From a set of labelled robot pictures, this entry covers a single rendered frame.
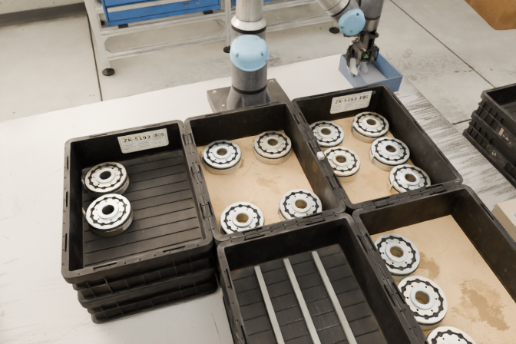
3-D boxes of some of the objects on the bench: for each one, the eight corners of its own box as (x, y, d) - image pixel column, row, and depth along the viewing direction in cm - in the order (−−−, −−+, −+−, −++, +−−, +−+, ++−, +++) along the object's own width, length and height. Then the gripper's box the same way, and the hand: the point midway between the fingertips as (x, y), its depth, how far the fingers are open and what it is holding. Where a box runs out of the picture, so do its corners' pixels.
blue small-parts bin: (338, 69, 171) (340, 54, 166) (371, 62, 174) (374, 47, 169) (363, 100, 158) (367, 84, 153) (398, 90, 161) (403, 75, 156)
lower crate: (88, 196, 125) (77, 168, 117) (190, 174, 131) (186, 147, 123) (92, 329, 99) (77, 305, 90) (219, 294, 105) (217, 269, 96)
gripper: (362, 36, 140) (351, 88, 155) (386, 31, 143) (373, 83, 158) (348, 24, 146) (339, 75, 161) (372, 19, 148) (362, 71, 163)
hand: (353, 72), depth 160 cm, fingers closed
